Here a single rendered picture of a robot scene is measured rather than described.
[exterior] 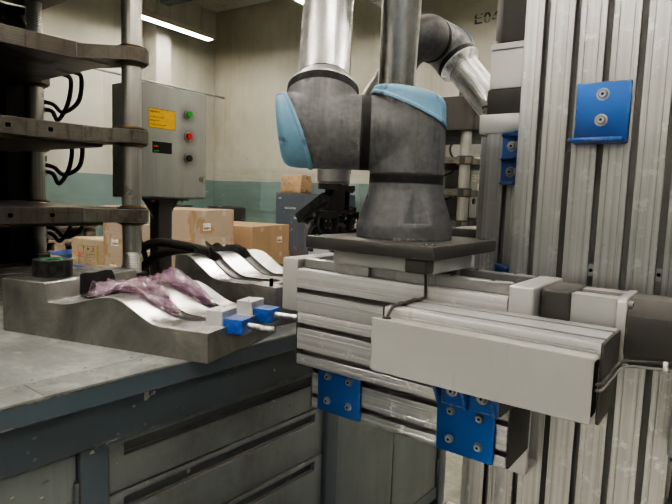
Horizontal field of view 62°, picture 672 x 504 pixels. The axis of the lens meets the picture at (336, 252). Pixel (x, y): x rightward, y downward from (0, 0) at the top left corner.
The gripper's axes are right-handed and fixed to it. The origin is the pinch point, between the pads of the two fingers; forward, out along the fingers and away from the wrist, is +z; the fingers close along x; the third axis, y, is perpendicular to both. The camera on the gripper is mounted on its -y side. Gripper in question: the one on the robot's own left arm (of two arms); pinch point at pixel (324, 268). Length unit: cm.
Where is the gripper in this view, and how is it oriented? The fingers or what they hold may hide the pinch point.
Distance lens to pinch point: 132.1
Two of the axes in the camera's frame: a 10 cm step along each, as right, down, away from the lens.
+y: 7.2, 1.0, -6.8
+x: 6.9, -0.6, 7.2
